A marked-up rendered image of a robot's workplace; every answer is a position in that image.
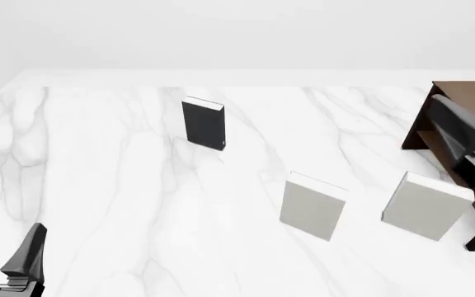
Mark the thick grey book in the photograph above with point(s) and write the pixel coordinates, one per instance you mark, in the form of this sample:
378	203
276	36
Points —
421	210

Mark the slim grey book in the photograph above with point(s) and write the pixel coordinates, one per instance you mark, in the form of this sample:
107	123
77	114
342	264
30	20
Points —
309	210

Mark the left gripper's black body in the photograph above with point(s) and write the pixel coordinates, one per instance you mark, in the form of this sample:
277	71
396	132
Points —
19	289

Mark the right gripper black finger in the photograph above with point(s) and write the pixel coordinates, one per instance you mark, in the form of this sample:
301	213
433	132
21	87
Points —
458	130

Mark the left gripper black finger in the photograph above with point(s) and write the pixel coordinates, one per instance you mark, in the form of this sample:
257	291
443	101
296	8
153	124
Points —
29	256

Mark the black book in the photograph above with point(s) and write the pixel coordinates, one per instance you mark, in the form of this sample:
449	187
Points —
202	125

